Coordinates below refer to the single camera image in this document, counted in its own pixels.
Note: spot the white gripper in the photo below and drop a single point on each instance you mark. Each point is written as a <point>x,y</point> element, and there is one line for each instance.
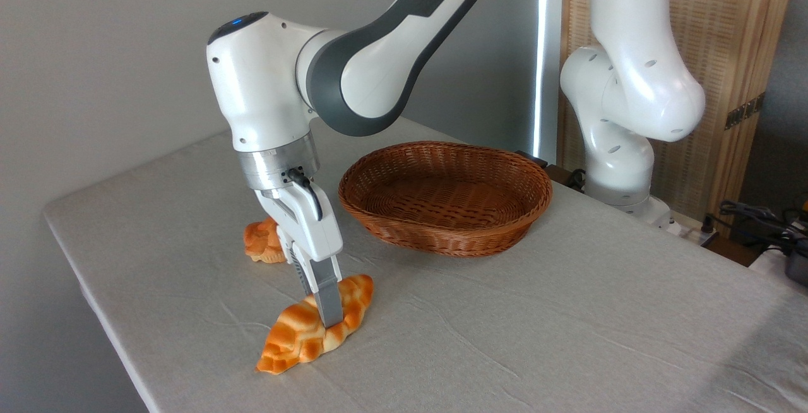
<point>312,227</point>

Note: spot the long braided bread loaf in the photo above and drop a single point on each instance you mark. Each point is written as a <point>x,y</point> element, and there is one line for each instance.
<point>293,337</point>

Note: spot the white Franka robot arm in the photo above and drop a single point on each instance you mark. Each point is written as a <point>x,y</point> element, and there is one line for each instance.
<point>265,84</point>

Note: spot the round flower-shaped bun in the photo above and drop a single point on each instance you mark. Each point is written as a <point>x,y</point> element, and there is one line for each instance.
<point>259,240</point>

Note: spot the brown woven wicker basket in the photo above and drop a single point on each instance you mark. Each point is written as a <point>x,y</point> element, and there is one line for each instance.
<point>442,198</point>

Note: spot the grey tablecloth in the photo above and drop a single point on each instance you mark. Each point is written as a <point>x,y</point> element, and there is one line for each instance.
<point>505,337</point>

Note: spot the white vertical pole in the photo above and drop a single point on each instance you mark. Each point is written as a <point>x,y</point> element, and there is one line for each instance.
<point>546,53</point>

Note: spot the black screen hinge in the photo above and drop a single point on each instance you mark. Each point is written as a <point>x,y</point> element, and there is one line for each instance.
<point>745,111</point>

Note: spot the dark grey box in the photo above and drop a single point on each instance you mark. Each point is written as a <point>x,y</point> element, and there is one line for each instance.
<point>798,269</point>

